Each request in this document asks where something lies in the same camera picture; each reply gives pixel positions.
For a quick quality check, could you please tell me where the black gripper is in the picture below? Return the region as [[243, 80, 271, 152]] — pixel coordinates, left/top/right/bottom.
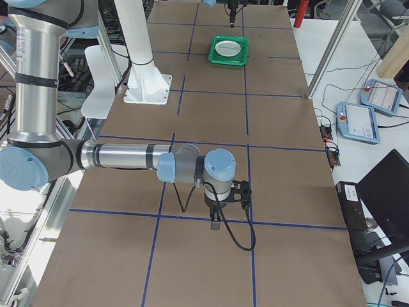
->
[[204, 195, 228, 230], [226, 0, 246, 28]]

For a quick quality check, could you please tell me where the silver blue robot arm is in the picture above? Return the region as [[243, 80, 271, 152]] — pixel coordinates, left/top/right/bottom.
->
[[202, 0, 248, 28], [1, 1, 236, 229]]

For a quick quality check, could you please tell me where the white round plate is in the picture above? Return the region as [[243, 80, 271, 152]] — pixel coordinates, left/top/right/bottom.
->
[[215, 40, 242, 58]]

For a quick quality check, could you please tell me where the green plastic tray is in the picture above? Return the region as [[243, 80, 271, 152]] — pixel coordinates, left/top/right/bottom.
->
[[208, 35, 249, 67]]

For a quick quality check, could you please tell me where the red cylinder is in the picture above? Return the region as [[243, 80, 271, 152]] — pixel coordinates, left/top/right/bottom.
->
[[293, 0, 309, 28]]

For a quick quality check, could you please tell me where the black desktop box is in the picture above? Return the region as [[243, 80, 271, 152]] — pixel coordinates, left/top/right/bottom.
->
[[336, 181, 378, 233]]

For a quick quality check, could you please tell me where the orange black power strip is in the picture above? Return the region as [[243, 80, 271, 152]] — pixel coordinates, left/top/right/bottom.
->
[[319, 125, 334, 142]]

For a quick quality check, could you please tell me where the white chair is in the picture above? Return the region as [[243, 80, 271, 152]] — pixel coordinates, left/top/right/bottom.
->
[[81, 45, 118, 119]]

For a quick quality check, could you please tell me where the near blue teach pendant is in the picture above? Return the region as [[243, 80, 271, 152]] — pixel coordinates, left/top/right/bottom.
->
[[336, 102, 380, 144]]

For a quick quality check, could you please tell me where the blue teach pendant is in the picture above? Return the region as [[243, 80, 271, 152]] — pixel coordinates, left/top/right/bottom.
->
[[336, 102, 380, 144], [360, 79, 403, 116]]

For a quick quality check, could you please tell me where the far blue teach pendant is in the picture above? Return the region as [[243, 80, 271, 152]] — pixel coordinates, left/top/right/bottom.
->
[[360, 79, 403, 116]]

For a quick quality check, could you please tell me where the black monitor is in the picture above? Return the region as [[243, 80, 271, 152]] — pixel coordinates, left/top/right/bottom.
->
[[356, 149, 408, 265]]

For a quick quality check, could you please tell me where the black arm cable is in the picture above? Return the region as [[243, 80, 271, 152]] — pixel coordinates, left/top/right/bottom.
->
[[172, 182, 257, 252]]

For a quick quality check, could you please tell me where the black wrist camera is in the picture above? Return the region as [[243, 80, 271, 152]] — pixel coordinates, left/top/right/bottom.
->
[[229, 180, 252, 206]]

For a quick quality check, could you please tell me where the aluminium frame post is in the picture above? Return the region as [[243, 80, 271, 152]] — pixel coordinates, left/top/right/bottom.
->
[[306, 0, 362, 99]]

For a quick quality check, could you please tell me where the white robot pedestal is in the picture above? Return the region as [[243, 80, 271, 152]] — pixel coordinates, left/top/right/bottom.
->
[[114, 0, 172, 106]]

